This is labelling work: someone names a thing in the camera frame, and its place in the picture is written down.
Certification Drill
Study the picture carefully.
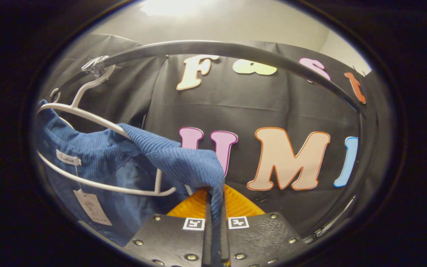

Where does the blue corduroy shirt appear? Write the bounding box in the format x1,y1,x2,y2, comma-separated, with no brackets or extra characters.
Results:
36,99,226,266

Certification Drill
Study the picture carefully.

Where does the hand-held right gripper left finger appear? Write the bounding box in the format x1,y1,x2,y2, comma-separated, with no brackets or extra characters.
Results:
124,188,213,267

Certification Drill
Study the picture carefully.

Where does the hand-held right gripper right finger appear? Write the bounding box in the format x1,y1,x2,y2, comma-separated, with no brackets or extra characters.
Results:
220,184,309,267

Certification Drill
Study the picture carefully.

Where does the white hanger with taped hook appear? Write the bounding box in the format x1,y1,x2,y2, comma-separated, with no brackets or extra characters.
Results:
37,56,177,197

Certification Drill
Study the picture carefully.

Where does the black backdrop cloth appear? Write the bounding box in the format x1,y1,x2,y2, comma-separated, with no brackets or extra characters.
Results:
37,33,388,238

